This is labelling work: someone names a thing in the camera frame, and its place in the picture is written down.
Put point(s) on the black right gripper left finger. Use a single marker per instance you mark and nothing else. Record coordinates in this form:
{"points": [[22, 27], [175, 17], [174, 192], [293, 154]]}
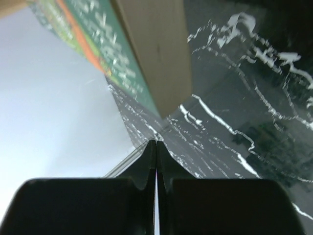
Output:
{"points": [[123, 205]]}

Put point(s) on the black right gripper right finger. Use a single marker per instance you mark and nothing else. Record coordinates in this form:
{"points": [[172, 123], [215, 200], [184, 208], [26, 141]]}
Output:
{"points": [[192, 206]]}

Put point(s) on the green 104-Storey Treehouse book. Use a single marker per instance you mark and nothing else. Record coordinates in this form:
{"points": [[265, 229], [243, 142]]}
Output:
{"points": [[139, 45]]}

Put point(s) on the black marble pattern mat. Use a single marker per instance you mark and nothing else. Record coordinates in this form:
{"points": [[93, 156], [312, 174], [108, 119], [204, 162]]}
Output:
{"points": [[250, 114]]}

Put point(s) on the left corner aluminium post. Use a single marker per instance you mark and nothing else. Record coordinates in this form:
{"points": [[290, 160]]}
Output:
{"points": [[124, 164]]}

